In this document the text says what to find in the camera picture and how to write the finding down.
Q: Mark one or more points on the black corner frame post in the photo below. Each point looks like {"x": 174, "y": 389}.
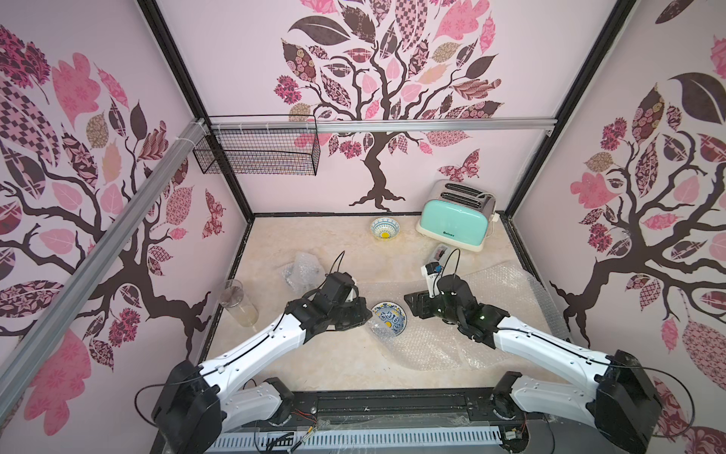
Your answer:
{"x": 157, "y": 24}

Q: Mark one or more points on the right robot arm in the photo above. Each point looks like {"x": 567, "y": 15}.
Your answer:
{"x": 611, "y": 393}

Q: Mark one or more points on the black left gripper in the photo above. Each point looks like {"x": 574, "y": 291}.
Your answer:
{"x": 364, "y": 313}

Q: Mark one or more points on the white slotted cable duct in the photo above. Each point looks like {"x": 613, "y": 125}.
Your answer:
{"x": 356, "y": 440}

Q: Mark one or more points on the aluminium rail back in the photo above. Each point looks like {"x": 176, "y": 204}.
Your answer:
{"x": 356, "y": 126}

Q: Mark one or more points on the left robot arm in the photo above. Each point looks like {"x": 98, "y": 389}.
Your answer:
{"x": 198, "y": 403}

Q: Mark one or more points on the grey tape dispenser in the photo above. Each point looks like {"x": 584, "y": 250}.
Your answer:
{"x": 440, "y": 254}

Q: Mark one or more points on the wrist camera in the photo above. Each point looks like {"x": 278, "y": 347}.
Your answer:
{"x": 337, "y": 290}
{"x": 432, "y": 272}

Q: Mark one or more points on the black wire basket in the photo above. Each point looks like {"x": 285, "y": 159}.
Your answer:
{"x": 287, "y": 145}

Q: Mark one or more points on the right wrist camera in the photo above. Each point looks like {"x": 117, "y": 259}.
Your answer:
{"x": 432, "y": 272}

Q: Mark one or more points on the clear drinking glass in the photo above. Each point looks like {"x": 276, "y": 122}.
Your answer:
{"x": 233, "y": 299}

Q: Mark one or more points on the aluminium rail left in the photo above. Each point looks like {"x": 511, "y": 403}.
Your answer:
{"x": 27, "y": 358}

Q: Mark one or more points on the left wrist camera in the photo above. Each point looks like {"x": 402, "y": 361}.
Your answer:
{"x": 337, "y": 290}

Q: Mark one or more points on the mint green toaster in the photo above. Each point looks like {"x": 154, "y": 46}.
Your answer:
{"x": 458, "y": 215}

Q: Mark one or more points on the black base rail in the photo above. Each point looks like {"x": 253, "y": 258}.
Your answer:
{"x": 475, "y": 405}

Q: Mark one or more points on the blue yellow patterned bowl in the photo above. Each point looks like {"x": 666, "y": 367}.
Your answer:
{"x": 388, "y": 320}

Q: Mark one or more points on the yellow dotted ceramic bowl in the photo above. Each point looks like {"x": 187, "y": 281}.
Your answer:
{"x": 385, "y": 228}

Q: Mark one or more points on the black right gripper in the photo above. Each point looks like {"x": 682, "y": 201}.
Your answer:
{"x": 420, "y": 304}

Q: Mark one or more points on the aluminium rail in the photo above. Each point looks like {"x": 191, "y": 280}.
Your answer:
{"x": 356, "y": 126}
{"x": 27, "y": 358}

